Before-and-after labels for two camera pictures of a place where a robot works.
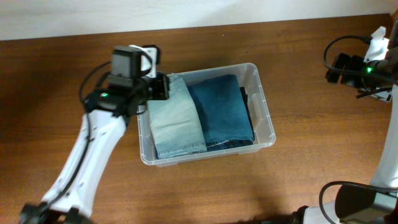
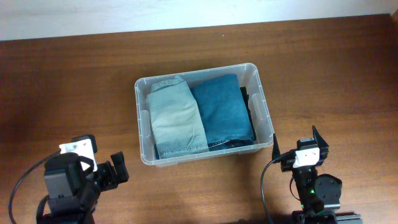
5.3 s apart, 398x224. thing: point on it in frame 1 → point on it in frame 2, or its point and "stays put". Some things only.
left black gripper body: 160,86 → 107,176
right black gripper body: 357,66 → 288,164
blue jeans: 224,117 stays put
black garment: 247,102 stays put
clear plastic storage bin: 247,77 stays put
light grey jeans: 176,127 stays put
